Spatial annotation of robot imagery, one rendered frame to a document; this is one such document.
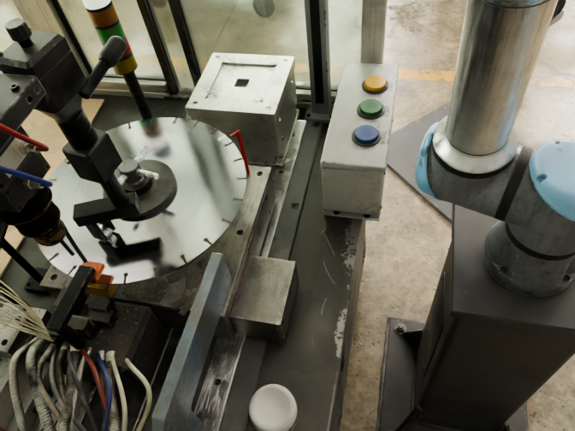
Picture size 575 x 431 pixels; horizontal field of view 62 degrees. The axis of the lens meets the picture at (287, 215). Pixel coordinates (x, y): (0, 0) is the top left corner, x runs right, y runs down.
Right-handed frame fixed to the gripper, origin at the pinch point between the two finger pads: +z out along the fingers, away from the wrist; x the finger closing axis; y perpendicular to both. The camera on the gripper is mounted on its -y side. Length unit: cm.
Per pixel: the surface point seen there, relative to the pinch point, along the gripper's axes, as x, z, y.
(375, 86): 3.6, 0.3, -33.0
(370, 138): -7.6, 0.3, -41.1
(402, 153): 54, 89, 18
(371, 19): 13.3, -6.9, -27.9
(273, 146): 9, 10, -53
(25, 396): -18, 10, -107
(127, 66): 26, -7, -73
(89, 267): -14, -7, -89
